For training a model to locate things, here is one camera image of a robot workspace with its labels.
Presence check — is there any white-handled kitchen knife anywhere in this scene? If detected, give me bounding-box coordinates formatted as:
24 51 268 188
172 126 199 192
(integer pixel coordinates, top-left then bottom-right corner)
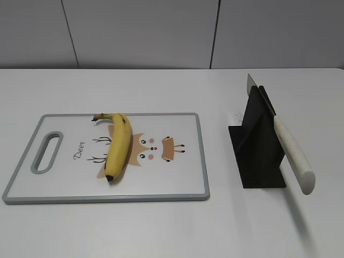
260 88 316 195

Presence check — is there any yellow banana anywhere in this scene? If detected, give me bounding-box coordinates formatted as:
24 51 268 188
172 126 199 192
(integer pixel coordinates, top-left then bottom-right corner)
92 113 132 182

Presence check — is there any black knife stand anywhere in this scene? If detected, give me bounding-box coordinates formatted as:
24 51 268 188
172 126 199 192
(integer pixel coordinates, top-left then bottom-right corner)
228 86 286 189

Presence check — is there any white grey-rimmed cutting board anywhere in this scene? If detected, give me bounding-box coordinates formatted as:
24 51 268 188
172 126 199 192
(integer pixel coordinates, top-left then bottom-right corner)
2 113 210 204

